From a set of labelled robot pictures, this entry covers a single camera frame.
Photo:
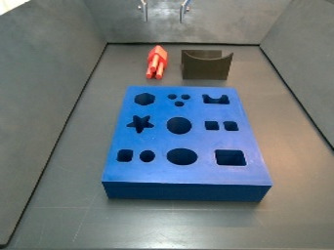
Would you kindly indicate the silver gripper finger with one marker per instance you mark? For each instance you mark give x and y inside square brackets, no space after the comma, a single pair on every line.
[144,9]
[185,8]

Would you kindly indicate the red three prong object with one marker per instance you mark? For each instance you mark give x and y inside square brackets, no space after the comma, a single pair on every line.
[157,62]

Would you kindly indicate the black curved fixture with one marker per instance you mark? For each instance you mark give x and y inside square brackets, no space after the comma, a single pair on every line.
[206,64]

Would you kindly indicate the blue foam shape board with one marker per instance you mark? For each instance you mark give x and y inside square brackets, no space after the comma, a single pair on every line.
[184,146]

